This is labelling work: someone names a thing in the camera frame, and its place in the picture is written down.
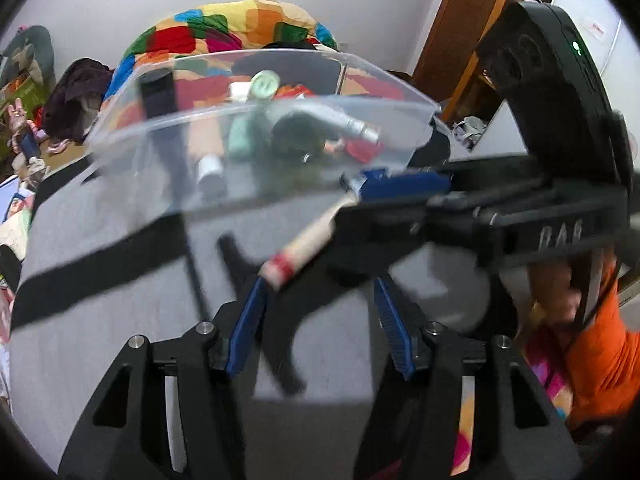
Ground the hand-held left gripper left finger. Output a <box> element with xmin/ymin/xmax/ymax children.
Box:
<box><xmin>57</xmin><ymin>275</ymin><xmax>268</xmax><ymax>480</ymax></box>

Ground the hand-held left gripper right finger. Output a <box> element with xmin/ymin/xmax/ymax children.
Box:
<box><xmin>352</xmin><ymin>275</ymin><xmax>583</xmax><ymax>480</ymax></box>

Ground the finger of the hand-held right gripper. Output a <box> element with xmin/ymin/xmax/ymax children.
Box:
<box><xmin>327</xmin><ymin>202</ymin><xmax>483</xmax><ymax>286</ymax></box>
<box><xmin>340</xmin><ymin>157</ymin><xmax>546</xmax><ymax>211</ymax></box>

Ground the silver grey tube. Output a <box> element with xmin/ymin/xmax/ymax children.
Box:
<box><xmin>295</xmin><ymin>105</ymin><xmax>383</xmax><ymax>145</ymax></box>

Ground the beige tube with red stripe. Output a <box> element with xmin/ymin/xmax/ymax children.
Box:
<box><xmin>257</xmin><ymin>192</ymin><xmax>358</xmax><ymax>291</ymax></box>

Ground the beige tube with white cap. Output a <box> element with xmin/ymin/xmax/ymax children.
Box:
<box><xmin>187</xmin><ymin>115</ymin><xmax>228</xmax><ymax>198</ymax></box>

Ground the pale green tube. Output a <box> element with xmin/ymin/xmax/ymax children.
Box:
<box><xmin>225</xmin><ymin>70</ymin><xmax>281</xmax><ymax>161</ymax></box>

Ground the clear plastic bin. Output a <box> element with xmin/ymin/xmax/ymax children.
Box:
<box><xmin>85</xmin><ymin>49</ymin><xmax>441</xmax><ymax>211</ymax></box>

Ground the person's right hand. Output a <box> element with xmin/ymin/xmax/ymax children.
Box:
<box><xmin>530</xmin><ymin>260</ymin><xmax>588</xmax><ymax>331</ymax></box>

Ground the grey cloth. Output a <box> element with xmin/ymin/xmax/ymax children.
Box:
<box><xmin>452</xmin><ymin>115</ymin><xmax>486</xmax><ymax>148</ymax></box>

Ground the white cabinet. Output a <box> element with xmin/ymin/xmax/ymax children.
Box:
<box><xmin>550</xmin><ymin>0</ymin><xmax>626</xmax><ymax>76</ymax></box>

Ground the wooden door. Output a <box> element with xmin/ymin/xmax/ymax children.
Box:
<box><xmin>412</xmin><ymin>0</ymin><xmax>563</xmax><ymax>121</ymax></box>

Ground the grey printed blanket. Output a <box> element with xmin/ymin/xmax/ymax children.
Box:
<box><xmin>10</xmin><ymin>150</ymin><xmax>501</xmax><ymax>480</ymax></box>

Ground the colourful patchwork blanket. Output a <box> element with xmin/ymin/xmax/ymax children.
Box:
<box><xmin>105</xmin><ymin>0</ymin><xmax>338</xmax><ymax>116</ymax></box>

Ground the dark purple clothing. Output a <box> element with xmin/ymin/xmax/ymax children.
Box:
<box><xmin>42</xmin><ymin>57</ymin><xmax>116</xmax><ymax>143</ymax></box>

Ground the pink bunny toy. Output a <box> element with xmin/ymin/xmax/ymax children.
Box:
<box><xmin>6</xmin><ymin>100</ymin><xmax>31</xmax><ymax>131</ymax></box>

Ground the green bag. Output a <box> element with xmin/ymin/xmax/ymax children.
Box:
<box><xmin>0</xmin><ymin>72</ymin><xmax>46</xmax><ymax>106</ymax></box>

